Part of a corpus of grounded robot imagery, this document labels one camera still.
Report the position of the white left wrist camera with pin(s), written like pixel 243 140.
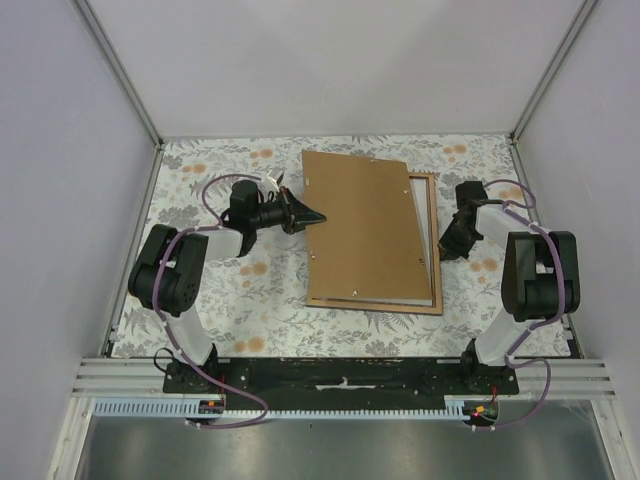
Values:
pixel 273 180

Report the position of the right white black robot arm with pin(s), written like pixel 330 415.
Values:
pixel 540 280

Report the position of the white slotted cable duct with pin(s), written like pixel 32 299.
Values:
pixel 205 409

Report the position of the printed pier photo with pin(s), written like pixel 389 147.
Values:
pixel 419 187

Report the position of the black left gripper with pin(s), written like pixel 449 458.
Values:
pixel 296 214

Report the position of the aluminium corner post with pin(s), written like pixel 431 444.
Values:
pixel 107 50
pixel 561 53

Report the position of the aluminium front rail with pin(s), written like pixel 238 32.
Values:
pixel 572 379

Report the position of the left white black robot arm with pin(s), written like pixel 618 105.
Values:
pixel 167 273

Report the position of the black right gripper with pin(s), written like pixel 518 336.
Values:
pixel 447 247

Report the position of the left aluminium corner post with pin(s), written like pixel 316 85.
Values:
pixel 107 50

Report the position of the wooden picture frame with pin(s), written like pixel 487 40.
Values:
pixel 403 307

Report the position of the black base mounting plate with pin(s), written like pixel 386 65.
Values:
pixel 361 382

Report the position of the right aluminium corner post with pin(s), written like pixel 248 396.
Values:
pixel 561 53

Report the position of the brown cardboard backing board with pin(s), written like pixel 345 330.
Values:
pixel 370 246

